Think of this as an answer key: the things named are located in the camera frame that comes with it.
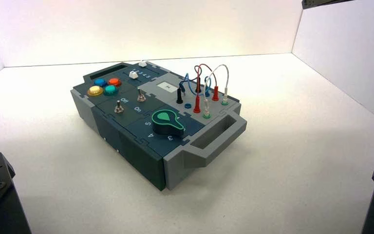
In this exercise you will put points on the metal toggle switch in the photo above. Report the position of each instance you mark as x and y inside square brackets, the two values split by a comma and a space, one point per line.
[119, 107]
[141, 95]

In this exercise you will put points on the blue banana plug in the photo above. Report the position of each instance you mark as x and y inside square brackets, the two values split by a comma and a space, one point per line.
[207, 92]

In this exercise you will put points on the dark red banana plug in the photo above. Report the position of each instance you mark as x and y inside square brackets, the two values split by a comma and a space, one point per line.
[198, 85]

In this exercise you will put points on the green round socket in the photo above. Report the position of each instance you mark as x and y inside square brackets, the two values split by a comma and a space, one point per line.
[224, 103]
[206, 116]

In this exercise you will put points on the dark green rotary knob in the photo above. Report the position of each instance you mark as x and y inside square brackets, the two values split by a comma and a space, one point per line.
[166, 124]

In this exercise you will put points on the green round push button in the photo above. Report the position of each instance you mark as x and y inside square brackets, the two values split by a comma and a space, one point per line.
[111, 90]

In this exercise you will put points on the dark metal frame bar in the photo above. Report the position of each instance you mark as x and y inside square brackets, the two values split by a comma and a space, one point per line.
[316, 3]

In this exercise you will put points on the dark green grey control box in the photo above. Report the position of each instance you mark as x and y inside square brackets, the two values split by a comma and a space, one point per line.
[135, 151]

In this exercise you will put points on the white slider knob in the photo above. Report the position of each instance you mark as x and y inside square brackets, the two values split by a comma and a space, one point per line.
[142, 63]
[133, 75]

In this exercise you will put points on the blue round push button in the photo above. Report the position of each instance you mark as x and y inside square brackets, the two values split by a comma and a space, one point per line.
[100, 82]

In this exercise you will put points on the black banana plug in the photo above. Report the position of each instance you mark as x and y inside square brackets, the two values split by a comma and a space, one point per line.
[179, 96]

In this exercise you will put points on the red round push button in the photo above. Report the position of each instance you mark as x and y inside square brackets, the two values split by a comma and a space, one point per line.
[114, 82]

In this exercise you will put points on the yellow round push button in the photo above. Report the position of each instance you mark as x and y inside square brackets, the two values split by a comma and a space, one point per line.
[95, 91]

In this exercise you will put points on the white banana plug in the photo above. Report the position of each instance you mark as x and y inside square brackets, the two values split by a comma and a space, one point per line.
[225, 95]
[206, 107]

